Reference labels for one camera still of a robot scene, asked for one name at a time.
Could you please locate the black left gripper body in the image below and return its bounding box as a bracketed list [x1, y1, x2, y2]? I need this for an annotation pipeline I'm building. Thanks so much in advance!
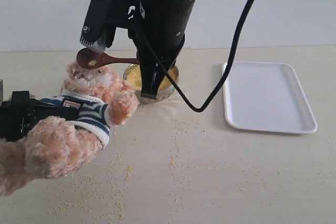
[1, 91, 37, 142]

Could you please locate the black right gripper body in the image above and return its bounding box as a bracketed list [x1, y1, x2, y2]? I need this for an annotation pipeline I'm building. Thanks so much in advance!
[108, 0, 195, 62]

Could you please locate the dark red wooden spoon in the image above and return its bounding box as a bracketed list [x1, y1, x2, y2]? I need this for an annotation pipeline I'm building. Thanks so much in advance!
[76, 48, 139, 69]

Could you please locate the beige teddy bear striped sweater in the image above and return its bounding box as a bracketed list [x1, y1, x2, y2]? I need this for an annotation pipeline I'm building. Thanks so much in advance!
[1, 62, 139, 196]

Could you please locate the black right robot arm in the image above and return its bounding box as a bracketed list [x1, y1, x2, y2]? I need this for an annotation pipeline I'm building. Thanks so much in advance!
[107, 0, 254, 99]

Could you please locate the steel bowl of yellow grain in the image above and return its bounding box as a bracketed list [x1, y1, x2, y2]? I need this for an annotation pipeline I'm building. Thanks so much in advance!
[123, 65, 175, 104]

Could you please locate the white rectangular plastic tray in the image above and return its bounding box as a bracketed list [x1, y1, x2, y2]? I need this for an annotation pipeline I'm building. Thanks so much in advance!
[223, 61, 318, 134]

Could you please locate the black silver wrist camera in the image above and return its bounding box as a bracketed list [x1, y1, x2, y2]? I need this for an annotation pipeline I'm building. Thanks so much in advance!
[80, 0, 111, 53]

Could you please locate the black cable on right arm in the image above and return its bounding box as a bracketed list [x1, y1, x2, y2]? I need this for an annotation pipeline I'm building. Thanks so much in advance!
[141, 0, 263, 112]

